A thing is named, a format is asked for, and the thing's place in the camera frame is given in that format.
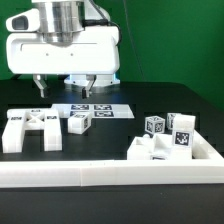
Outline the white tagged cube nut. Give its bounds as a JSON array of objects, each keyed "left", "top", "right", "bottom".
[
  {"left": 145, "top": 116, "right": 165, "bottom": 134},
  {"left": 166, "top": 113, "right": 180, "bottom": 130}
]

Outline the white chair seat part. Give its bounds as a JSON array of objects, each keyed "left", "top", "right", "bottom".
[{"left": 126, "top": 133, "right": 196, "bottom": 161}]

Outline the white U-shaped obstacle frame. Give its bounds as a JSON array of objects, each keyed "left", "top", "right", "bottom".
[{"left": 0, "top": 133, "right": 224, "bottom": 188}]

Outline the white tag base sheet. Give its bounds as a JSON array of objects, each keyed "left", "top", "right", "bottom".
[{"left": 52, "top": 104, "right": 134, "bottom": 119}]

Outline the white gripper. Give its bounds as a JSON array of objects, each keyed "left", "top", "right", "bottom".
[{"left": 6, "top": 9, "right": 120, "bottom": 99}]

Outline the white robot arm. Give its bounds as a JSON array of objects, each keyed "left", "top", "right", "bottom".
[{"left": 6, "top": 0, "right": 121, "bottom": 98}]

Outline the white chair back part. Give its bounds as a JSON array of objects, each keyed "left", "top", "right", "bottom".
[{"left": 2, "top": 108, "right": 62, "bottom": 153}]

